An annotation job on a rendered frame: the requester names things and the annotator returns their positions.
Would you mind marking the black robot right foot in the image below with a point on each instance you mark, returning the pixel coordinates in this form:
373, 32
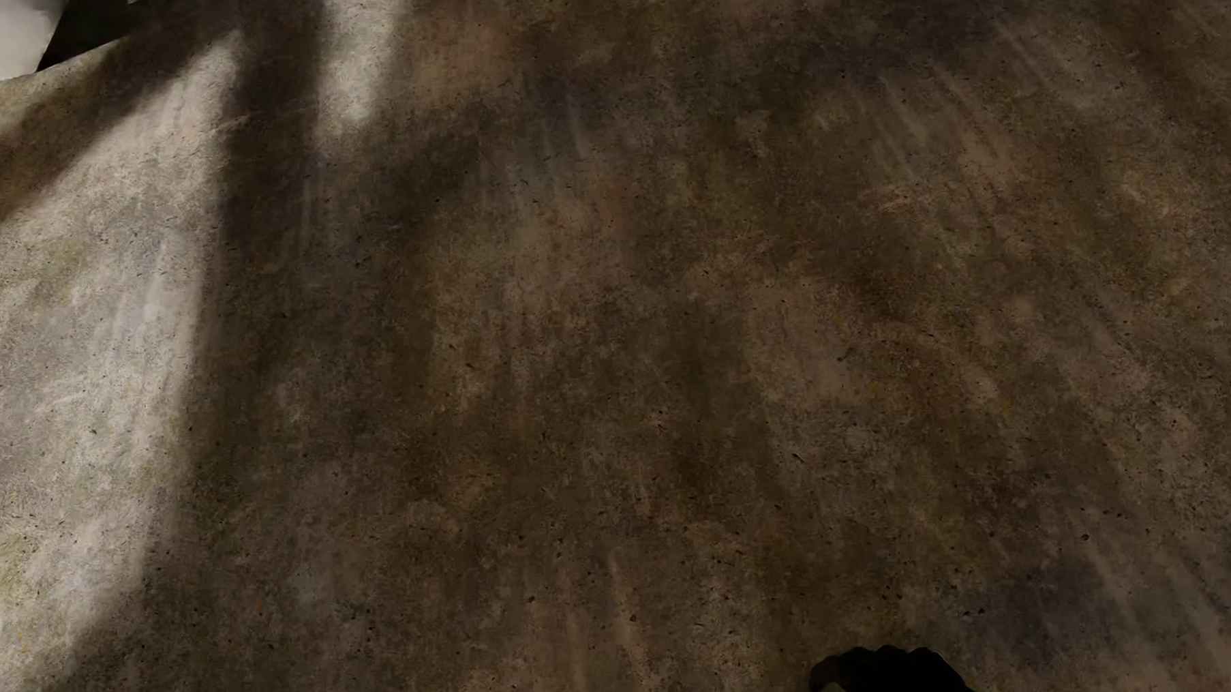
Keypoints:
888, 678

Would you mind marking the white furniture corner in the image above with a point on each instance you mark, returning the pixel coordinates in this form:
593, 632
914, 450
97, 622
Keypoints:
1, 30

